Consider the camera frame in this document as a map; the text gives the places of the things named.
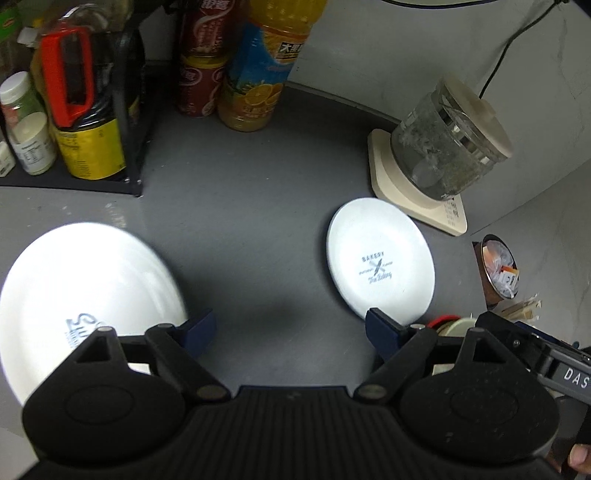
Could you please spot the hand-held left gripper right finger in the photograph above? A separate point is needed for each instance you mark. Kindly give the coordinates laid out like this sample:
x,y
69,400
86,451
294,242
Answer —
x,y
381,330

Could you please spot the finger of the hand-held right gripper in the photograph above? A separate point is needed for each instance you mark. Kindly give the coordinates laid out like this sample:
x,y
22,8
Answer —
x,y
512,334

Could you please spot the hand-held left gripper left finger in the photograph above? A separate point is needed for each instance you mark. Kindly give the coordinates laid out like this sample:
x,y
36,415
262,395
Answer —
x,y
201,325

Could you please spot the white ceramic bowl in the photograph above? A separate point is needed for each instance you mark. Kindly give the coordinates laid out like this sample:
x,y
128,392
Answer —
x,y
457,327

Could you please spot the white plate crossed cutlery print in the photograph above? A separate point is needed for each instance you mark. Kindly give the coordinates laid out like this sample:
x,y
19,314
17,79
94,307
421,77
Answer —
x,y
381,272

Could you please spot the red and black bowl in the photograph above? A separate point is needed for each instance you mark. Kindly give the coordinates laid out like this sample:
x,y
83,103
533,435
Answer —
x,y
443,319

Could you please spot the white plate blue lettering print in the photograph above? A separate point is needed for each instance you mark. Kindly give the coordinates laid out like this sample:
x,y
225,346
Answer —
x,y
87,277

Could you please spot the person's right hand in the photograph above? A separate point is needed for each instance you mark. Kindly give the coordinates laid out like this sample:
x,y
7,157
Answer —
x,y
579,459

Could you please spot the wrapped disposable chopsticks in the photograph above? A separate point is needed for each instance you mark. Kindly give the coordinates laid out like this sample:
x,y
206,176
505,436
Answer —
x,y
521,310

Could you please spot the metal trash bin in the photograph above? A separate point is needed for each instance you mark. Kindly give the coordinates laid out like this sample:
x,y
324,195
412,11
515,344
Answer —
x,y
496,272

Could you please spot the cream kettle base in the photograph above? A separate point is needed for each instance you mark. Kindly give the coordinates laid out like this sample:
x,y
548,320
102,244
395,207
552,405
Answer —
x,y
406,203

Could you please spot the black metal rack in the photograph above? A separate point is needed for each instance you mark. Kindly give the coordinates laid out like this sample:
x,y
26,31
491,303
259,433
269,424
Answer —
x,y
69,185

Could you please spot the glass electric kettle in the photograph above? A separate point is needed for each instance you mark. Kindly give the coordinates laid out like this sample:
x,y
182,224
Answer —
x,y
448,138

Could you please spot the red drink can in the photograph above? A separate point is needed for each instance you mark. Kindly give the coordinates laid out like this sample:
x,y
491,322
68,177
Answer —
x,y
198,87
207,27

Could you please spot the white labelled jar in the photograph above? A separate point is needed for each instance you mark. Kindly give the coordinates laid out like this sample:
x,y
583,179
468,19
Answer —
x,y
32,143

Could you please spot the small clear jar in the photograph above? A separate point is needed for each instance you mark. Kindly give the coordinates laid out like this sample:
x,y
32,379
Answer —
x,y
3,161

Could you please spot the orange juice bottle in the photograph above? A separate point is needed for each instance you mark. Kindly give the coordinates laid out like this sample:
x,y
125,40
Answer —
x,y
263,69

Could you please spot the small white-cap bottle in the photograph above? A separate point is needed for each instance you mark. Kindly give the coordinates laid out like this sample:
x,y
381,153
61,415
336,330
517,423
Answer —
x,y
18,92

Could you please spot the green-cap oil bottle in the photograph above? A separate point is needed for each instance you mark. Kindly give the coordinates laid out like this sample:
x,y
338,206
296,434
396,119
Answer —
x,y
9,27

